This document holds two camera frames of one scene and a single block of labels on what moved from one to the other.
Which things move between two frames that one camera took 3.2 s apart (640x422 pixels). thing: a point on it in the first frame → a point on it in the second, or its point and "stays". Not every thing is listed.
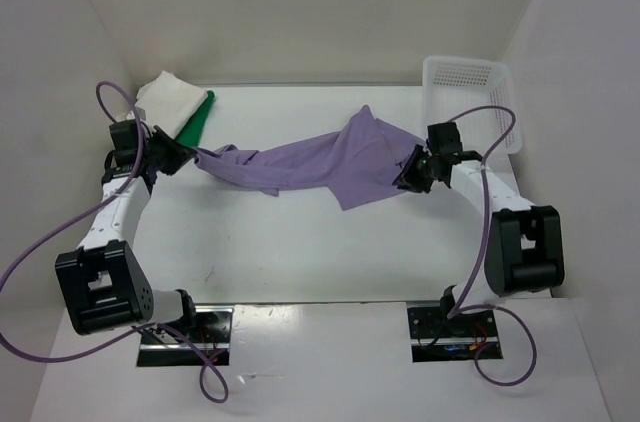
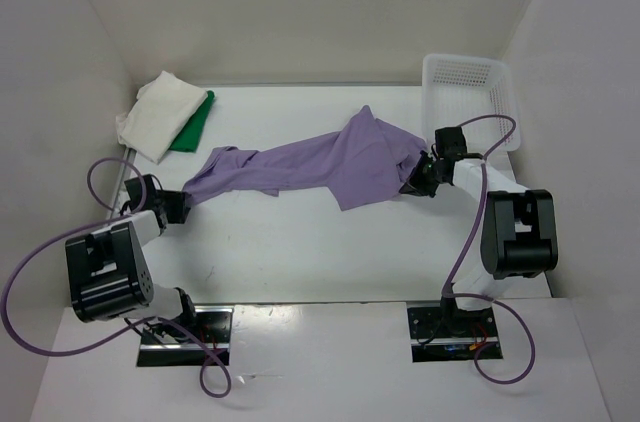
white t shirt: [167, 102] stays
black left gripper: [180, 153] → [176, 198]
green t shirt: [192, 132] stays
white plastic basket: [451, 86] stays
